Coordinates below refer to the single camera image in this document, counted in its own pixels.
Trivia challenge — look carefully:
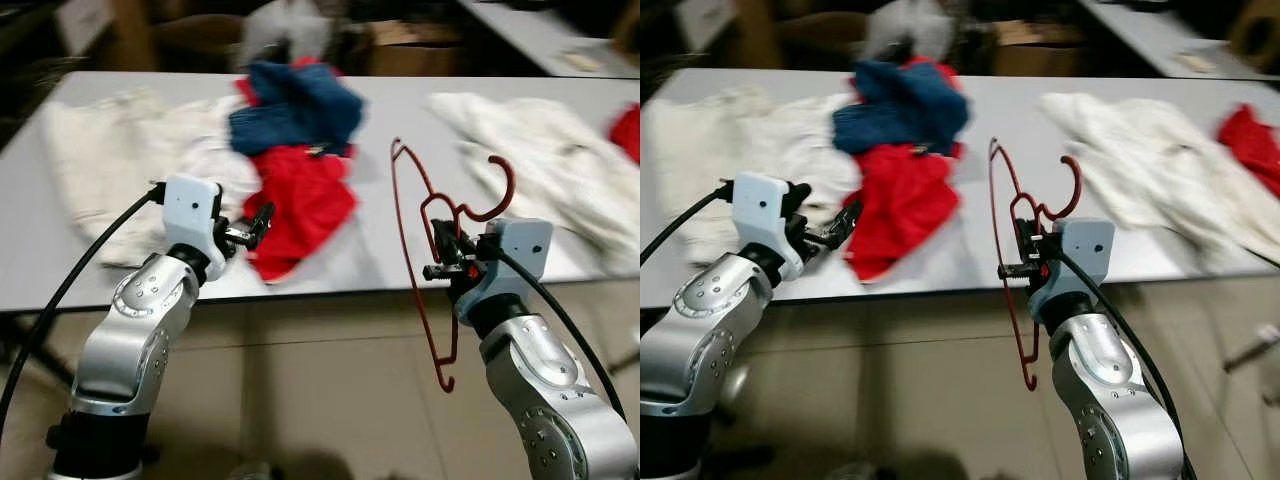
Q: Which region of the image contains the grey background table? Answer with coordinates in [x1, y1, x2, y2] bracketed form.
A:
[459, 0, 641, 80]
[1074, 0, 1280, 82]

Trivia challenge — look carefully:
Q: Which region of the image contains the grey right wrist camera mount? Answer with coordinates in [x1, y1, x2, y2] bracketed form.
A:
[455, 218, 555, 327]
[1028, 218, 1117, 324]

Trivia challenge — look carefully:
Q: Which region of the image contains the blue garment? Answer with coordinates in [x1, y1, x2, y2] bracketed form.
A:
[227, 59, 367, 160]
[831, 57, 970, 157]

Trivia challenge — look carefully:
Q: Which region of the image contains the red shirt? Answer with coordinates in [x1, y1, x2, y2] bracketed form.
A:
[234, 75, 360, 285]
[844, 57, 964, 285]

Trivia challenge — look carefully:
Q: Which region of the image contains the open brown cardboard box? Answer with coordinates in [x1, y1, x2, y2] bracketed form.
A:
[984, 19, 1087, 77]
[364, 19, 472, 77]

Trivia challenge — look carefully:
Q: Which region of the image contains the cream garment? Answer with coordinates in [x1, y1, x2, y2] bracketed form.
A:
[39, 87, 263, 272]
[424, 91, 641, 277]
[640, 84, 867, 267]
[1039, 91, 1280, 268]

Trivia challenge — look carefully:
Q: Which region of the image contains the grey white cloth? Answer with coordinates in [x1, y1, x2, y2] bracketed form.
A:
[864, 0, 957, 62]
[239, 0, 337, 67]

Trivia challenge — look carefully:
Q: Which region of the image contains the small red garment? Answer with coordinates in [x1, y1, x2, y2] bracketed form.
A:
[606, 102, 641, 167]
[1216, 102, 1280, 200]

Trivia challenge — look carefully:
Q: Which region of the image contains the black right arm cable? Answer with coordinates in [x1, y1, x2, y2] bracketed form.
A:
[1058, 248, 1203, 480]
[495, 248, 629, 421]

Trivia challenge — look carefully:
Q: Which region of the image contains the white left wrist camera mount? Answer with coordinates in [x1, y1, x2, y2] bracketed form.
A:
[732, 171, 807, 284]
[162, 174, 227, 284]

